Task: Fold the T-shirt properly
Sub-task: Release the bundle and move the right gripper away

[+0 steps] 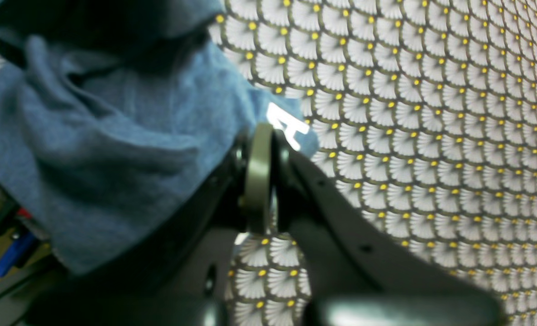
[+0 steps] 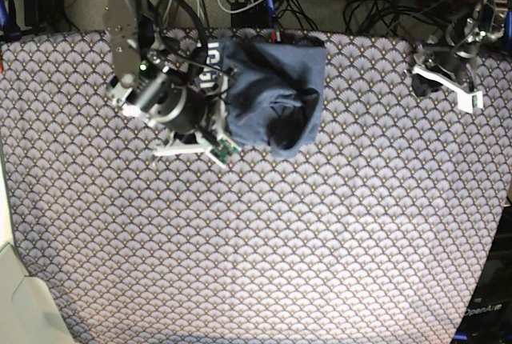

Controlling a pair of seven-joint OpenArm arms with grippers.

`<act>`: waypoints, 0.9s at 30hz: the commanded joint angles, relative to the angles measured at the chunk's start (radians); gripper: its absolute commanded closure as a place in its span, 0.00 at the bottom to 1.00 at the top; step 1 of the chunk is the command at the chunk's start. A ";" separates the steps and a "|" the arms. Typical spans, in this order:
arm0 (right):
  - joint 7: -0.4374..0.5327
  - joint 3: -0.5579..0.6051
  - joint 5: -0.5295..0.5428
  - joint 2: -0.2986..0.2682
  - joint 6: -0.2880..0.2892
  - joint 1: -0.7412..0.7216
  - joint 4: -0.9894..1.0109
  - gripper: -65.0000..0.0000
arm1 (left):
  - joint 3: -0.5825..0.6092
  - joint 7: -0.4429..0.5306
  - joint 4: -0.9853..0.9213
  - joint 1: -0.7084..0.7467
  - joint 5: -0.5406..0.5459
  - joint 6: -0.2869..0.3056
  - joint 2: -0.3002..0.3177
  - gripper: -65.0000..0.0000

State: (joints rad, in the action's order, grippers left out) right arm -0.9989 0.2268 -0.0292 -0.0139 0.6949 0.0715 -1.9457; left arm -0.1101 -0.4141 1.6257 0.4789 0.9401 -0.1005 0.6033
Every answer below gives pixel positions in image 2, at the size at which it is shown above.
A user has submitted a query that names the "black OpenArm box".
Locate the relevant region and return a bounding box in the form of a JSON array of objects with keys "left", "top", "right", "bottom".
[{"left": 452, "top": 206, "right": 511, "bottom": 343}]

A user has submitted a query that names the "red table clamp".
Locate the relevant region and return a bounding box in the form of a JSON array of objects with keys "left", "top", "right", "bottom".
[{"left": 271, "top": 30, "right": 282, "bottom": 43}]

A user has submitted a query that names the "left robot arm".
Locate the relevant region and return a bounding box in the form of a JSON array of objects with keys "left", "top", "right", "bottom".
[{"left": 409, "top": 0, "right": 511, "bottom": 114}]

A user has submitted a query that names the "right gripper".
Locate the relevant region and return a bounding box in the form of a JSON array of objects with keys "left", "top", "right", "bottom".
[{"left": 151, "top": 75, "right": 240, "bottom": 168}]

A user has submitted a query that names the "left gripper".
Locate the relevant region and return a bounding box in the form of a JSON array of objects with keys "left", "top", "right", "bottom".
[{"left": 409, "top": 42, "right": 483, "bottom": 113}]

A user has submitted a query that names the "blue T-shirt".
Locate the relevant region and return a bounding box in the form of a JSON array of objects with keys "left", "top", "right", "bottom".
[{"left": 208, "top": 38, "right": 327, "bottom": 159}]

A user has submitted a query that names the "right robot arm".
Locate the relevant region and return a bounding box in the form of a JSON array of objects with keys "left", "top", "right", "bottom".
[{"left": 103, "top": 0, "right": 241, "bottom": 168}]

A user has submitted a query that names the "fan-patterned tablecloth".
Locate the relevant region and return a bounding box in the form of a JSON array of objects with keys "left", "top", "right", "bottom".
[{"left": 1, "top": 32, "right": 511, "bottom": 343}]

